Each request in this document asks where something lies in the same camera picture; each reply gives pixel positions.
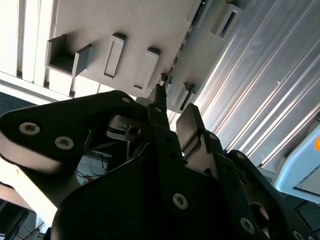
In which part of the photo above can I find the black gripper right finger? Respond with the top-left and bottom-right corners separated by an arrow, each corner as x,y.
176,103 -> 320,240

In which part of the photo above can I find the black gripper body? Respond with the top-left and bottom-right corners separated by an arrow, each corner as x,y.
51,158 -> 266,240

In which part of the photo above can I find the dark RAM stick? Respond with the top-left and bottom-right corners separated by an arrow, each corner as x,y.
159,0 -> 208,88

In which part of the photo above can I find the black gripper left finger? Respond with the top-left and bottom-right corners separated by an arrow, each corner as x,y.
0,84 -> 191,213

